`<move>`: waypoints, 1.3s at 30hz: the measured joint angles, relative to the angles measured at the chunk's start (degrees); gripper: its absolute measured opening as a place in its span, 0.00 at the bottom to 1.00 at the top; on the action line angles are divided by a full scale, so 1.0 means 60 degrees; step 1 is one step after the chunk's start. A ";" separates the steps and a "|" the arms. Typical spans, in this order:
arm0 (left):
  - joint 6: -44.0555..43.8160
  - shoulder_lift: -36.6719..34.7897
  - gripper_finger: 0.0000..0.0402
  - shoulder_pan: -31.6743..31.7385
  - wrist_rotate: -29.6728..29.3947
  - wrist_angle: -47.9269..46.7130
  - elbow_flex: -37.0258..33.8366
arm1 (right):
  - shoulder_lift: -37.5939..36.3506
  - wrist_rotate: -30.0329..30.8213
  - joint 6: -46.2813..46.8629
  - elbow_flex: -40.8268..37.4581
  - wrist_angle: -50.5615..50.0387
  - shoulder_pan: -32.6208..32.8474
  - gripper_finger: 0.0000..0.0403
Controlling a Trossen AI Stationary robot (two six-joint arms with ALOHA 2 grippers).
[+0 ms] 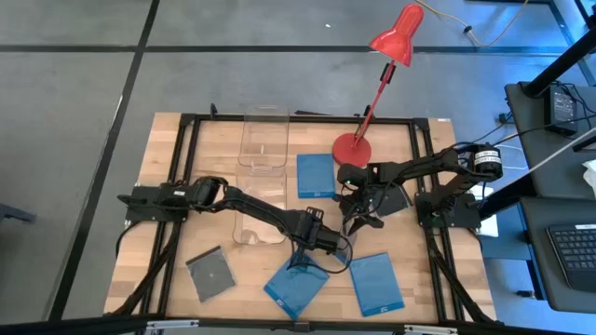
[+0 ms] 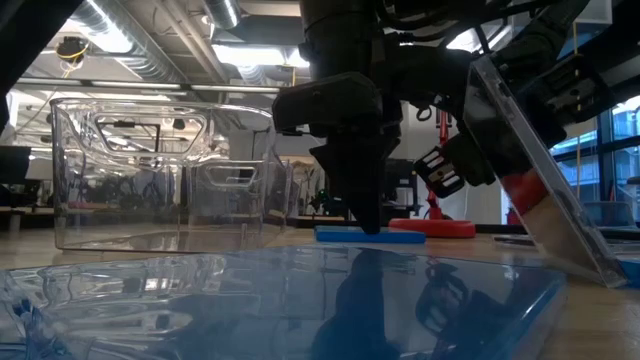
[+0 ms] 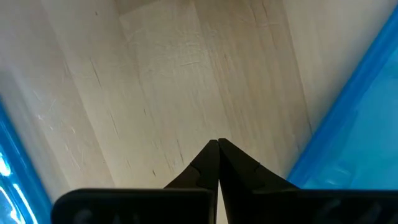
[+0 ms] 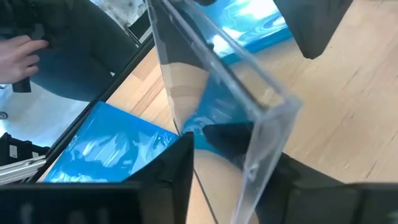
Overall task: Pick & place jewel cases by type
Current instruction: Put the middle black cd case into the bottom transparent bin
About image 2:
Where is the red desk lamp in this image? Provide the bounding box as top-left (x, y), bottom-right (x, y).
top-left (388, 107), bottom-right (477, 240)

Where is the black jewel case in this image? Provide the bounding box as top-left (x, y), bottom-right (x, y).
top-left (460, 51), bottom-right (630, 290)
top-left (492, 234), bottom-right (539, 250)

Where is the black ceiling device yellow cable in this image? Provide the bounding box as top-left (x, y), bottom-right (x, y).
top-left (54, 35), bottom-right (91, 79)

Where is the ceiling light panel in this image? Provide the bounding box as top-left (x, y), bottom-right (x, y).
top-left (212, 43), bottom-right (311, 69)

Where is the clear plastic bin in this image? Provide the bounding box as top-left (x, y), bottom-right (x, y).
top-left (187, 149), bottom-right (321, 236)
top-left (49, 97), bottom-right (294, 254)

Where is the blue jewel case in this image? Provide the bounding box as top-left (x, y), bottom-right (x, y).
top-left (0, 244), bottom-right (569, 360)
top-left (314, 224), bottom-right (427, 245)
top-left (617, 255), bottom-right (640, 287)

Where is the silver ceiling duct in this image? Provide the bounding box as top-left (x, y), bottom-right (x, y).
top-left (202, 0), bottom-right (269, 86)
top-left (82, 0), bottom-right (229, 85)

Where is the long ceiling light bar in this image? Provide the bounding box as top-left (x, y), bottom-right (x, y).
top-left (17, 78), bottom-right (281, 94)

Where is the black monitor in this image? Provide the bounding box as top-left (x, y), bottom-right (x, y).
top-left (0, 144), bottom-right (32, 186)

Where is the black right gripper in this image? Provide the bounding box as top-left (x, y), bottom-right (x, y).
top-left (272, 22), bottom-right (403, 235)

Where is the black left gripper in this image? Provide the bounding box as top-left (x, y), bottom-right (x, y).
top-left (402, 28), bottom-right (617, 199)

